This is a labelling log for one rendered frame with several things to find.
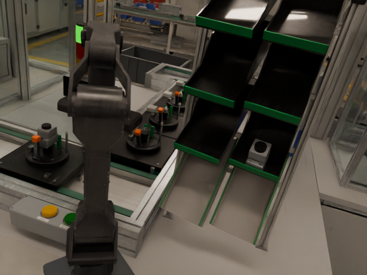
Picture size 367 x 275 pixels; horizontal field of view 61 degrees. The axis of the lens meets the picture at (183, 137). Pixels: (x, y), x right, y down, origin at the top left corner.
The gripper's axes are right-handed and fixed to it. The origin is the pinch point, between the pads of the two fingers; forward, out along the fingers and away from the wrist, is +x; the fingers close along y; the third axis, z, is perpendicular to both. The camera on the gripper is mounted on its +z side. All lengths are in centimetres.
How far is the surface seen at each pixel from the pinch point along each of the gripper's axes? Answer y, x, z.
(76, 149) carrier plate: 24.5, 28.2, 28.7
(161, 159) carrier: -5.4, 28.0, 38.6
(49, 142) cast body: 27.6, 20.9, 18.1
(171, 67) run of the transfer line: 32, 31, 165
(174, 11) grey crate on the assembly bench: 151, 39, 537
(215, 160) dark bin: -27.3, 4.2, 10.0
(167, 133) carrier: 0, 28, 60
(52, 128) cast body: 28.0, 16.7, 19.9
